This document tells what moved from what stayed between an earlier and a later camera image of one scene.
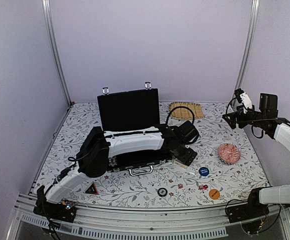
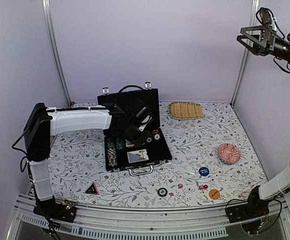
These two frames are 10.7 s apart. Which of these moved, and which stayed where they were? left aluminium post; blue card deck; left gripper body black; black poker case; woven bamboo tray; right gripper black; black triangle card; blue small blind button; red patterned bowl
Moved: left gripper body black; blue card deck; right gripper black
Stayed: black triangle card; black poker case; left aluminium post; blue small blind button; woven bamboo tray; red patterned bowl
